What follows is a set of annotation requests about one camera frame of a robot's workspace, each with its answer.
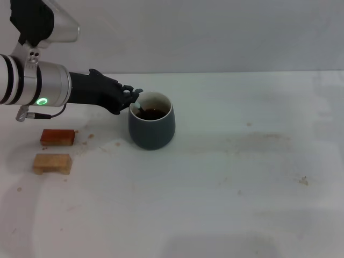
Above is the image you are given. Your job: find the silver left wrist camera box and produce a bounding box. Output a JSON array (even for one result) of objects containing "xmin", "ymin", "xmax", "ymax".
[{"xmin": 9, "ymin": 0, "xmax": 81, "ymax": 49}]

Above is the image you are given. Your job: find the grey ceramic coffee cup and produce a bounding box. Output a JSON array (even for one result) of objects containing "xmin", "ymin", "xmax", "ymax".
[{"xmin": 127, "ymin": 91, "xmax": 176, "ymax": 151}]

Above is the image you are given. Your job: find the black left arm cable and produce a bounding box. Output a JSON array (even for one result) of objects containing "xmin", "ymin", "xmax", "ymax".
[{"xmin": 15, "ymin": 103, "xmax": 68, "ymax": 123}]

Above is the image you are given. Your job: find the red-brown wooden block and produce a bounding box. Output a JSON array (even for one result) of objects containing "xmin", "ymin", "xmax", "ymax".
[{"xmin": 40, "ymin": 129, "xmax": 76, "ymax": 147}]

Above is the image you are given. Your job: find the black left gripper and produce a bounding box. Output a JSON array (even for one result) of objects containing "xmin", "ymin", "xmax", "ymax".
[{"xmin": 68, "ymin": 68, "xmax": 145, "ymax": 116}]

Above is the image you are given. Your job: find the light notched wooden block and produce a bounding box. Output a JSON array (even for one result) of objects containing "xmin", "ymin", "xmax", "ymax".
[{"xmin": 33, "ymin": 153, "xmax": 73, "ymax": 176}]

